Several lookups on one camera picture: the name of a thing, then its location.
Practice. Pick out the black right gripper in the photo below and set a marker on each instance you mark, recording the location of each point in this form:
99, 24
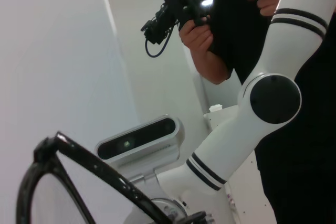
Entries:
195, 217

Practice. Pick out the black glasses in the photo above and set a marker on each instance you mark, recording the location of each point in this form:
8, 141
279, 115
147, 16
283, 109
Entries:
99, 166

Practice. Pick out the person right forearm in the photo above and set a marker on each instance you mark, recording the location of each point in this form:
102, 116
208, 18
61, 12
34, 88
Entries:
210, 66

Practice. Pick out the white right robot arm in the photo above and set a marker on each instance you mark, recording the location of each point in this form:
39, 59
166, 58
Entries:
231, 142

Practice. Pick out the person right hand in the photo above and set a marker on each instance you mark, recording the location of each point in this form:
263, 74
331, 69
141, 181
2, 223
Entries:
197, 36

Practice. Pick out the person in black clothes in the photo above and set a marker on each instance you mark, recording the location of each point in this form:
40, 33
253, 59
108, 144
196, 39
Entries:
302, 169

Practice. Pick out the round ceiling light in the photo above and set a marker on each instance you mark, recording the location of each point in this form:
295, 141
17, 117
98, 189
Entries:
207, 2

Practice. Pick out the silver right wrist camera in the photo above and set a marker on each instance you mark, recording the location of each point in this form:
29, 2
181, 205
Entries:
139, 140

